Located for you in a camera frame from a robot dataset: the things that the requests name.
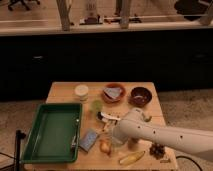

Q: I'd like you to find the white paper cup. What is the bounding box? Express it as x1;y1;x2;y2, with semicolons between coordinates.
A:
74;84;89;101

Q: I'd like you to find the blue sponge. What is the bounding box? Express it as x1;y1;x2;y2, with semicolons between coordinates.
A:
79;129;99;152

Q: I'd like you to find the orange plate with cloth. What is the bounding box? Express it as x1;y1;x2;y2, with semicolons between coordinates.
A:
101;83;126;103

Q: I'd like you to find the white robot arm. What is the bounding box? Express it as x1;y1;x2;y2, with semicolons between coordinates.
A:
111;108;213;162

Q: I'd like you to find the black cable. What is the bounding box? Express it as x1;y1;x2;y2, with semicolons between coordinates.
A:
175;155;204;171

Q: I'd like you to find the black stand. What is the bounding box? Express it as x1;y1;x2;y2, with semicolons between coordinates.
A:
14;130;26;171

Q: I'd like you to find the dark red bowl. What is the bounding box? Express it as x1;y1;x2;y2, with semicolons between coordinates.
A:
129;87;152;107

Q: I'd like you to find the green plastic tray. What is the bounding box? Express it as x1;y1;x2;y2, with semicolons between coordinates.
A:
21;103;82;164

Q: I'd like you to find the green cucumber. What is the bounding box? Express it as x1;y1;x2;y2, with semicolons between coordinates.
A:
144;116;152;122

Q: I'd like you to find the small metal cup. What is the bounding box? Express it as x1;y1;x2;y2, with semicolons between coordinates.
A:
128;138;139;150

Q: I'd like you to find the bunch of dark grapes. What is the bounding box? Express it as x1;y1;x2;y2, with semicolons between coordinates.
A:
149;143;165;159

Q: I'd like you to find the light green cup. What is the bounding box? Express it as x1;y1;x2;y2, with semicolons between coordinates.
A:
91;100;103;113

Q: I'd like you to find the wooden block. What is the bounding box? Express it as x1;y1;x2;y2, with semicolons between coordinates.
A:
102;121;115;133

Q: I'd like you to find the metal spoon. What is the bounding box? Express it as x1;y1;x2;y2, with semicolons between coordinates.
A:
71;119;79;149

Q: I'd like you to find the yellow banana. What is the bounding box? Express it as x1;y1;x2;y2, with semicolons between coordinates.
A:
119;151;145;165

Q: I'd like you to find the white handled knife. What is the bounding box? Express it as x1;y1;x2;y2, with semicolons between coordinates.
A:
97;112;120;122

